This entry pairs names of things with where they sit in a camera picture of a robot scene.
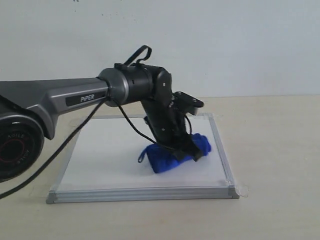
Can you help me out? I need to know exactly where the black cable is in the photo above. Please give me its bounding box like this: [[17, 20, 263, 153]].
[[0, 45, 193, 200]]

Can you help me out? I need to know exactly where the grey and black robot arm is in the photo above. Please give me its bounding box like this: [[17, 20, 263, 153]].
[[0, 63, 204, 182]]

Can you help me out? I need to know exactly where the blue cloth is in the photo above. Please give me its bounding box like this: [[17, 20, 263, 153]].
[[137, 133, 212, 175]]

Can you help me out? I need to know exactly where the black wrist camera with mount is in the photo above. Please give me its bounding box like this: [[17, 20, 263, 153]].
[[173, 91, 204, 116]]

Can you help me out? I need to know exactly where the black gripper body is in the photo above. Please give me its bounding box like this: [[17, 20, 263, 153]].
[[141, 97, 190, 150]]

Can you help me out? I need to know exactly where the white board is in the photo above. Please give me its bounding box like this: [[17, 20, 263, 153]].
[[46, 113, 240, 204]]

